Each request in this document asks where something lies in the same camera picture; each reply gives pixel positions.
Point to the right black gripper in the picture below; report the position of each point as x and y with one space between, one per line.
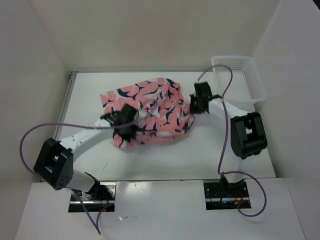
193 109

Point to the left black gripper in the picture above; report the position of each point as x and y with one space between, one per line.
127 137

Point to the pink shark print shorts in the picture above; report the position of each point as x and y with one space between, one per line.
167 113

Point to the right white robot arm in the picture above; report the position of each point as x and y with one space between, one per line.
244 130

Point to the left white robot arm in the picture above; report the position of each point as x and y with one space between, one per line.
55 162

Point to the white plastic basket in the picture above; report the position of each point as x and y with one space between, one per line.
239 77

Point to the aluminium table edge rail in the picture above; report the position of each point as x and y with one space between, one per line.
65 104

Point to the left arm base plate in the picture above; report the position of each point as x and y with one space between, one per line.
103 201

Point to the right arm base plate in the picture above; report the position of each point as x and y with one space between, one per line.
219 197

